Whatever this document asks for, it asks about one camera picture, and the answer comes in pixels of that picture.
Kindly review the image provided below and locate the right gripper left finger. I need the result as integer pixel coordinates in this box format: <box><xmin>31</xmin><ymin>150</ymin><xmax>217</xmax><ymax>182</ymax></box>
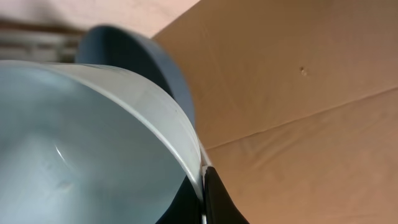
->
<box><xmin>156</xmin><ymin>177</ymin><xmax>202</xmax><ymax>224</ymax></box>

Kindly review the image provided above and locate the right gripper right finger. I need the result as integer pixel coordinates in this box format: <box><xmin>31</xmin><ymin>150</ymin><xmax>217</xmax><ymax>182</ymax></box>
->
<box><xmin>204</xmin><ymin>166</ymin><xmax>249</xmax><ymax>224</ymax></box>

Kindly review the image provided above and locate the light blue bowl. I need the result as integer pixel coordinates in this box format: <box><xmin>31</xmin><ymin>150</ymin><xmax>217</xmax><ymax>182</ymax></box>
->
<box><xmin>1</xmin><ymin>60</ymin><xmax>203</xmax><ymax>223</ymax></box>

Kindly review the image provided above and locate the dark blue plate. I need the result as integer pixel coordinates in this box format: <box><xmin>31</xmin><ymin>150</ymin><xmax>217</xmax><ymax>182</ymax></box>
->
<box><xmin>75</xmin><ymin>25</ymin><xmax>195</xmax><ymax>125</ymax></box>

